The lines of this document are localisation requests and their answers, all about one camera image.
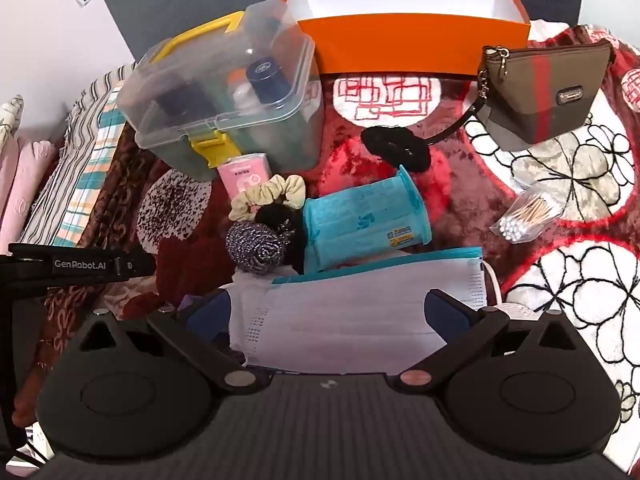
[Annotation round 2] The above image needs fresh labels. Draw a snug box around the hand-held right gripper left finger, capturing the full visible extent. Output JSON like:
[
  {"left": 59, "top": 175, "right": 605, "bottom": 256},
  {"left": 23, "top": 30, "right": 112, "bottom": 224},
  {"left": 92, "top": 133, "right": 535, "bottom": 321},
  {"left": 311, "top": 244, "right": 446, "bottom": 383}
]
[{"left": 75, "top": 287, "right": 273, "bottom": 396}]

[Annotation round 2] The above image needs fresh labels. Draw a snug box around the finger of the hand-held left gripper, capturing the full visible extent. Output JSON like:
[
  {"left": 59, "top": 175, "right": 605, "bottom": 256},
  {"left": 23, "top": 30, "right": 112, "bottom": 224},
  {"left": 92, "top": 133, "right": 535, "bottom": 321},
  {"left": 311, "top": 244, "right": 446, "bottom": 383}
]
[{"left": 0, "top": 243, "right": 157, "bottom": 288}]

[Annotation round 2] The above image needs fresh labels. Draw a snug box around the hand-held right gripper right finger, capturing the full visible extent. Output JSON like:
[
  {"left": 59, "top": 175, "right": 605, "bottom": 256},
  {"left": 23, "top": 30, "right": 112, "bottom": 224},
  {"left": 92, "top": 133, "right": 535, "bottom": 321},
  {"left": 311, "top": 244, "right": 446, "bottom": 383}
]
[{"left": 395, "top": 287, "right": 583, "bottom": 396}]

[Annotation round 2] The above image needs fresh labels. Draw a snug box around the white blue face mask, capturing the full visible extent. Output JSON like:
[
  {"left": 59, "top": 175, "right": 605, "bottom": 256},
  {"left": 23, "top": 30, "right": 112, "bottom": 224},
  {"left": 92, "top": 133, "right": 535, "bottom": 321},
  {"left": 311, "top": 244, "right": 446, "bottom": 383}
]
[{"left": 222, "top": 246, "right": 506, "bottom": 367}]

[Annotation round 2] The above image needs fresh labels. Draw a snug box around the teal tissue packet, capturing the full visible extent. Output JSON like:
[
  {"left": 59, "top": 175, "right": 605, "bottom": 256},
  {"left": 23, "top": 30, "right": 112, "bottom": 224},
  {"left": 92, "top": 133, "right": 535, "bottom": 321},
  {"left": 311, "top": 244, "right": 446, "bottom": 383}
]
[{"left": 301, "top": 165, "right": 433, "bottom": 276}]

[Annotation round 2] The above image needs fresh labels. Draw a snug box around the black fuzzy scrunchie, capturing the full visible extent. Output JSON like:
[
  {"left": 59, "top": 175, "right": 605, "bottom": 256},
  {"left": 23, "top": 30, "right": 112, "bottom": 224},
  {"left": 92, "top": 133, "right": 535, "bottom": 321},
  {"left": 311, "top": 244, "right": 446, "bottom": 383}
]
[{"left": 361, "top": 125, "right": 432, "bottom": 171}]

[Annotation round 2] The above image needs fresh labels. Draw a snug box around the orange cardboard box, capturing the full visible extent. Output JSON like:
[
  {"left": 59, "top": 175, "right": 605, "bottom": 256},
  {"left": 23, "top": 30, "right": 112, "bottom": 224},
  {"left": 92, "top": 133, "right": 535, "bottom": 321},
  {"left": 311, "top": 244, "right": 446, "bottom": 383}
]
[{"left": 280, "top": 0, "right": 532, "bottom": 78}]

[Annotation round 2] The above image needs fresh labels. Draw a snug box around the silver glitter scrunchie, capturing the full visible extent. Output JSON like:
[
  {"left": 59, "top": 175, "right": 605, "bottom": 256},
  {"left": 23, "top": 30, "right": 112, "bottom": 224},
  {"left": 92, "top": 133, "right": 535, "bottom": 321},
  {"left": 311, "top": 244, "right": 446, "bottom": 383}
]
[{"left": 225, "top": 222, "right": 284, "bottom": 276}]

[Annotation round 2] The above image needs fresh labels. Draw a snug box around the striped plaid cloth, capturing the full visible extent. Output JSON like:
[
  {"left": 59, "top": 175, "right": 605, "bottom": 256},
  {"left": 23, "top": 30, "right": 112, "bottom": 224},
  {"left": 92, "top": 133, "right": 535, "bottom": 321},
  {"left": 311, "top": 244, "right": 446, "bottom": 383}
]
[{"left": 20, "top": 62, "right": 138, "bottom": 246}]

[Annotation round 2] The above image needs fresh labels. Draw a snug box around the small black scrunchie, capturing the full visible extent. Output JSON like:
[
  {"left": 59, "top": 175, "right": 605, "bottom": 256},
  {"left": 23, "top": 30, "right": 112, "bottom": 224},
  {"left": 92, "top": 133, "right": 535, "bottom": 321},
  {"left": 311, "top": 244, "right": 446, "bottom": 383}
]
[{"left": 255, "top": 204, "right": 307, "bottom": 267}]

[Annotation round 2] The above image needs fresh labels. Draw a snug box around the pink pillow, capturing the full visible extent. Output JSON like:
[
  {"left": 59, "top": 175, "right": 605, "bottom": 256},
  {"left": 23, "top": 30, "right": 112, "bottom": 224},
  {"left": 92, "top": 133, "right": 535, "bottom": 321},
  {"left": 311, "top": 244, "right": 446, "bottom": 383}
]
[{"left": 0, "top": 95, "right": 58, "bottom": 256}]

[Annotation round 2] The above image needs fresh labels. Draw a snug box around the bag of cotton swabs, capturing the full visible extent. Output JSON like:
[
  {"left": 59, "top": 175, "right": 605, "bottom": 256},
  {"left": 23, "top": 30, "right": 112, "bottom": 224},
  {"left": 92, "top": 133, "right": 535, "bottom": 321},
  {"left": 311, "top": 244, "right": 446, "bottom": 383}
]
[{"left": 490, "top": 187, "right": 563, "bottom": 246}]

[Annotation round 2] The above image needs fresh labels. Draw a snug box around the cream scrunchie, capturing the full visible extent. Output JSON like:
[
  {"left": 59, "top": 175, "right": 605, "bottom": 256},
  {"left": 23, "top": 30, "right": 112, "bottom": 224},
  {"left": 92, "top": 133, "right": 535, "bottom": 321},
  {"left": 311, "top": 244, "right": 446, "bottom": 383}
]
[{"left": 229, "top": 174, "right": 307, "bottom": 222}]

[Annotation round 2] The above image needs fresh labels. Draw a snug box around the pink packet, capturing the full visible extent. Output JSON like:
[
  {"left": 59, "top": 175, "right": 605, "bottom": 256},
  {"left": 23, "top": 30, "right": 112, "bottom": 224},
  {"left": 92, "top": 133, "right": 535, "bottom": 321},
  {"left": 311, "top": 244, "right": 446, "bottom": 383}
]
[{"left": 217, "top": 154, "right": 273, "bottom": 202}]

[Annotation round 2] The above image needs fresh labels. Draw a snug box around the red floral printed blanket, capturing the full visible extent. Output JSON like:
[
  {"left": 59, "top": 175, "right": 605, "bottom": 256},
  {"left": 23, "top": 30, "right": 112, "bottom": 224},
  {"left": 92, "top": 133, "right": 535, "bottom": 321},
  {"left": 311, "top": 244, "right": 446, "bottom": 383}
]
[{"left": 115, "top": 20, "right": 640, "bottom": 461}]

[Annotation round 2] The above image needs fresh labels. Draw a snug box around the white bottle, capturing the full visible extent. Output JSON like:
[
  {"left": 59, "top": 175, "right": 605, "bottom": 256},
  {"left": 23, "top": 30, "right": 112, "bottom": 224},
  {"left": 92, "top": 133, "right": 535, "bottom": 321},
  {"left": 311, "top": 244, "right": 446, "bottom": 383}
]
[{"left": 229, "top": 72, "right": 261, "bottom": 113}]

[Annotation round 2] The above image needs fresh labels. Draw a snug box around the brown pouch red stripe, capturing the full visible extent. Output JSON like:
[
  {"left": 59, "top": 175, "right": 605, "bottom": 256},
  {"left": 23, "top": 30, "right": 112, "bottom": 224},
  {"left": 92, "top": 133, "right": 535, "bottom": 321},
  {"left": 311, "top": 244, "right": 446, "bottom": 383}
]
[{"left": 422, "top": 40, "right": 617, "bottom": 153}]

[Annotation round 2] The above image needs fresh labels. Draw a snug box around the dark blue cap bottle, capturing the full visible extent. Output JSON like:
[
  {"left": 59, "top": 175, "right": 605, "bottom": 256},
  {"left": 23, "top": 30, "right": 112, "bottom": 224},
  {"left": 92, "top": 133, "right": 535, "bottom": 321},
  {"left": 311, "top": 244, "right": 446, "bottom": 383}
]
[{"left": 245, "top": 55, "right": 293, "bottom": 106}]

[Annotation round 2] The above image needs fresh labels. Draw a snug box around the clear storage box yellow handle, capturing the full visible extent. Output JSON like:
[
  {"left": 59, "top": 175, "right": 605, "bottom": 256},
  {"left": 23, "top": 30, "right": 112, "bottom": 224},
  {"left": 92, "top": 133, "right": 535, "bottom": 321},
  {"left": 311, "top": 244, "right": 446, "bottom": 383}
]
[{"left": 117, "top": 0, "right": 326, "bottom": 181}]

